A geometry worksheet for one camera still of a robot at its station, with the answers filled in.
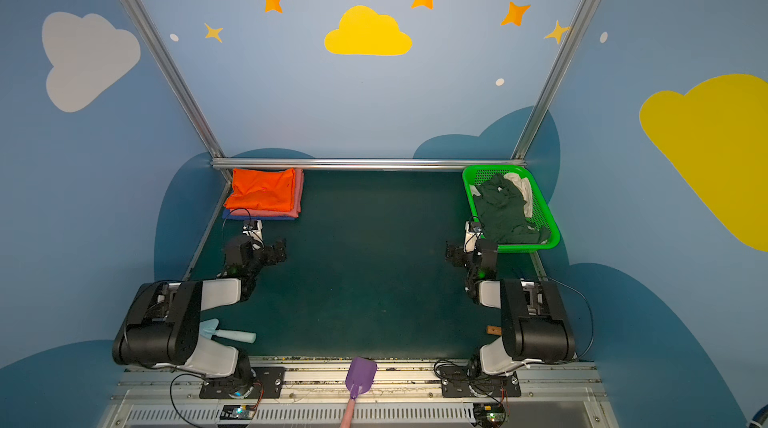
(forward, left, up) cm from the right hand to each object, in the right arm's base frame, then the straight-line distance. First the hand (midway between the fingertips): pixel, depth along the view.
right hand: (466, 237), depth 95 cm
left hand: (-4, +62, 0) cm, 62 cm away
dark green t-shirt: (+17, -14, -3) cm, 23 cm away
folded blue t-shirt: (+7, +84, -2) cm, 84 cm away
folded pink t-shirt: (+10, +61, -4) cm, 62 cm away
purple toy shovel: (-40, +30, -6) cm, 51 cm away
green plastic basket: (+10, -27, 0) cm, 29 cm away
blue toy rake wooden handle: (-27, -6, -5) cm, 28 cm away
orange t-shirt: (+17, +71, 0) cm, 73 cm away
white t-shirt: (+23, -25, -2) cm, 34 cm away
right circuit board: (-46, -2, -8) cm, 47 cm away
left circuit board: (-49, +60, -7) cm, 78 cm away
